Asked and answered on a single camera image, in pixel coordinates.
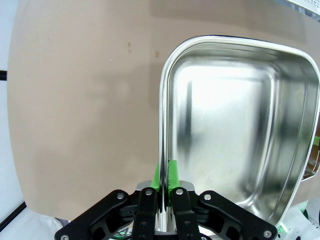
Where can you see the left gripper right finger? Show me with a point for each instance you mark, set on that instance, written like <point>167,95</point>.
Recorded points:
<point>182,212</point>

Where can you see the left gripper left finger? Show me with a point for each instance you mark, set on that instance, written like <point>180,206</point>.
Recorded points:
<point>145,212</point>

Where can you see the stainless steel rectangular container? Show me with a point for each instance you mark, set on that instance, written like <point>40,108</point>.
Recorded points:
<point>312,177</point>
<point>225,125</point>

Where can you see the black stand leg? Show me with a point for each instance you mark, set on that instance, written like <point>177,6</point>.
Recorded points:
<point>13,212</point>

